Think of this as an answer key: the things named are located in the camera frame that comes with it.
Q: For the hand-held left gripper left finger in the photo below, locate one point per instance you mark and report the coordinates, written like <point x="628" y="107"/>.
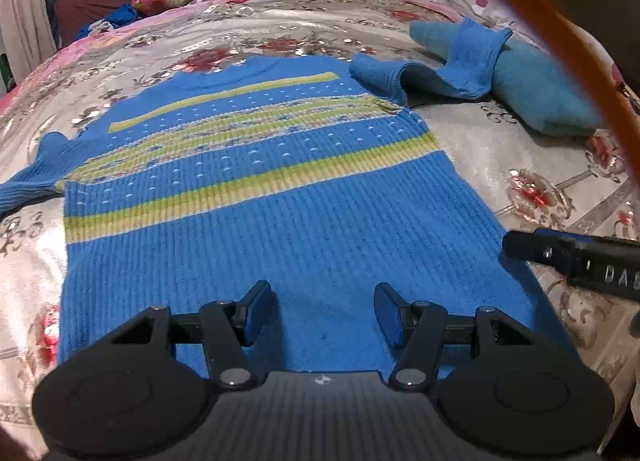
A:
<point x="257" y="313"/>

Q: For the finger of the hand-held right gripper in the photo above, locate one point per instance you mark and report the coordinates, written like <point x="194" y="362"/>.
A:
<point x="530" y="246"/>

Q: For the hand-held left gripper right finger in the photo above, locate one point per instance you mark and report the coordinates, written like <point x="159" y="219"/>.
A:
<point x="387" y="316"/>

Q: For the blue striped knit sweater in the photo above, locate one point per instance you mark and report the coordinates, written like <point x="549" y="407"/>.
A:
<point x="300" y="221"/>

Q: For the silver floral bed blanket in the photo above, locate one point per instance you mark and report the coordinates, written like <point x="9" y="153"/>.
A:
<point x="475" y="166"/>

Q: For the teal folded cloth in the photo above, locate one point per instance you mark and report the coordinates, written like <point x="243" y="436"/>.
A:
<point x="540" y="91"/>

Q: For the blue crumpled cloth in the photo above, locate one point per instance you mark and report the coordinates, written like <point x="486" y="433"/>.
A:
<point x="112" y="18"/>

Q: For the beige curtain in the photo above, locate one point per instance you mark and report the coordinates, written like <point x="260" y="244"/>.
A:
<point x="25" y="16"/>

